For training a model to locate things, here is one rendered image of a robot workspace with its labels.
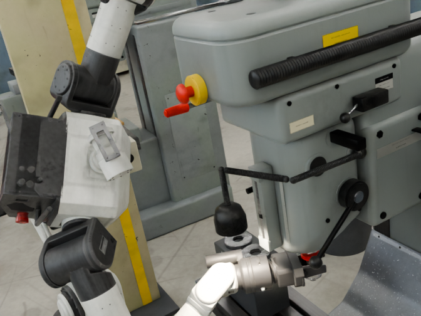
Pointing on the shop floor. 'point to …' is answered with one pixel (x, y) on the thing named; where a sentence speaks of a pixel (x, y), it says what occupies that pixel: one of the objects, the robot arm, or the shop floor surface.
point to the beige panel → (128, 273)
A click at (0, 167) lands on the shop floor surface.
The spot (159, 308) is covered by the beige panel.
